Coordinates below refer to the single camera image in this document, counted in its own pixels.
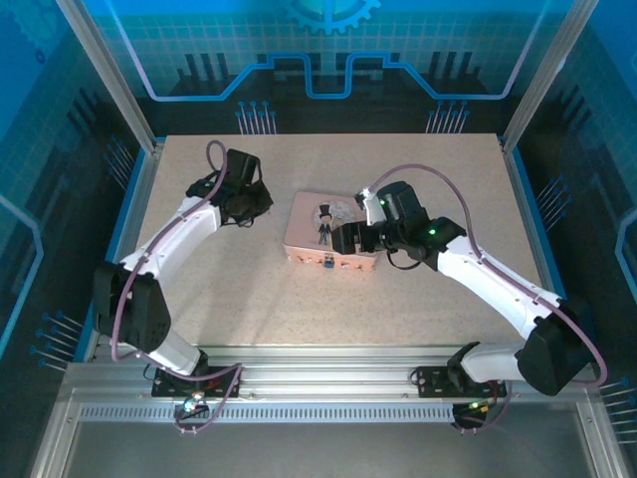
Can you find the aluminium frame post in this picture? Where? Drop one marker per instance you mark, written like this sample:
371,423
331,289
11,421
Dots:
547,74
109,74

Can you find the aluminium frame side rail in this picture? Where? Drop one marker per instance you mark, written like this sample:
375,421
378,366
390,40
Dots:
533,234
128,234

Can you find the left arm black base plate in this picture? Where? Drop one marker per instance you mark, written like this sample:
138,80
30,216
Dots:
161,388

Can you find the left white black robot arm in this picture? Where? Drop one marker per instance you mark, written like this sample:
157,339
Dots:
169,239

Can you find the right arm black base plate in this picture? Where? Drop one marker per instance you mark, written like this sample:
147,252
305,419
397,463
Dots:
428,386

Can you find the pink printed tin box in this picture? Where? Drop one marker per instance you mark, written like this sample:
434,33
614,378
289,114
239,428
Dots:
306,219

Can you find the grey metal base panel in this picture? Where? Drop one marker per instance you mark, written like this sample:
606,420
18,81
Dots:
323,448

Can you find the lit connector board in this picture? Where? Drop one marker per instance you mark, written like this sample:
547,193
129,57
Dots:
475,407
191,404

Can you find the aluminium frame cross rail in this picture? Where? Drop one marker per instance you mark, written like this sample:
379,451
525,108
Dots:
323,373

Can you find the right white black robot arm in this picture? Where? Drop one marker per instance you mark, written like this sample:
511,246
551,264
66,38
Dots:
490,279

